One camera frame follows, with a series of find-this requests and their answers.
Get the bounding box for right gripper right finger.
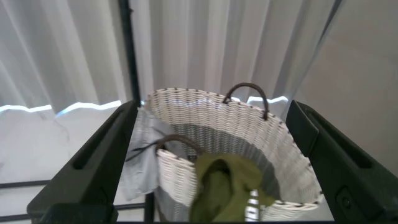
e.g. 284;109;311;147
285;100;398;223

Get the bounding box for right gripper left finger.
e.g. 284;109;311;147
26;99;140;223

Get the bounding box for green t-shirt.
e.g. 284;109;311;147
188;152;276;222

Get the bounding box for black clothes rack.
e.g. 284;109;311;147
0;0;155;222

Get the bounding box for white laundry basket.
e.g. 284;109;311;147
144;82;324;222

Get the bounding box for pale grey shorts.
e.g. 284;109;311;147
119;107;187;202

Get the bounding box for white curtain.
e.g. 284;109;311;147
0;0;345;116

